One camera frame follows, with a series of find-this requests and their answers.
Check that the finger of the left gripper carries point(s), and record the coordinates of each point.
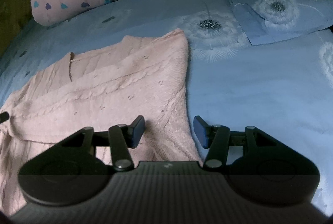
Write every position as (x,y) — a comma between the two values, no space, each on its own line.
(4,117)

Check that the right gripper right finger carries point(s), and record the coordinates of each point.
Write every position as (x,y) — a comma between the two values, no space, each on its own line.
(216,139)

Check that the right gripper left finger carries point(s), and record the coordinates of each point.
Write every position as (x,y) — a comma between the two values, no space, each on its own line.
(122,137)

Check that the pink knit cardigan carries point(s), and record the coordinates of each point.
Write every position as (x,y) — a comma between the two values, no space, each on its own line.
(101,88)

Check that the blue dandelion bed sheet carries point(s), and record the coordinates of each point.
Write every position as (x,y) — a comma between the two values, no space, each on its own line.
(284,88)

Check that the blue dandelion pillow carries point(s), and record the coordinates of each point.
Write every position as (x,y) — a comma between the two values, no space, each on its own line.
(273,0)

